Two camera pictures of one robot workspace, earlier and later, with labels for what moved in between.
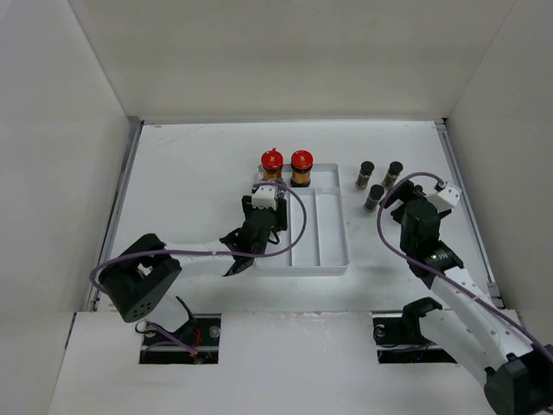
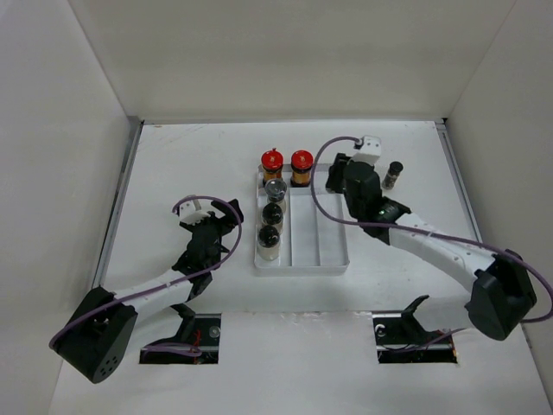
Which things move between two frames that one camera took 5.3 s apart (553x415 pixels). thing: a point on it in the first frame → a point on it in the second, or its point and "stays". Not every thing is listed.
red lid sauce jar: x=272 y=162 stays
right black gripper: x=404 y=192 → x=336 y=172
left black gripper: x=279 y=224 → x=225 y=228
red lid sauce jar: x=301 y=164 stays
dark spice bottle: x=394 y=169 stays
